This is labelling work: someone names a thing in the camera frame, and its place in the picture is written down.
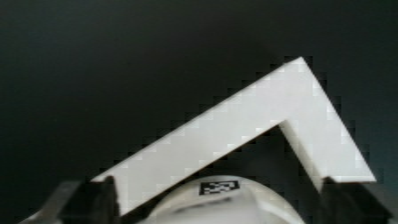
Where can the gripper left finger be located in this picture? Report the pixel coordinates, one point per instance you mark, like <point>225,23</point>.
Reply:
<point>80,204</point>

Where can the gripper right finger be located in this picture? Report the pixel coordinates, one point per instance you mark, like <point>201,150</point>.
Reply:
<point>355,203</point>

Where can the white U-shaped fence frame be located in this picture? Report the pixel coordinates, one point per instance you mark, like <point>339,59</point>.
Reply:
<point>279,103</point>

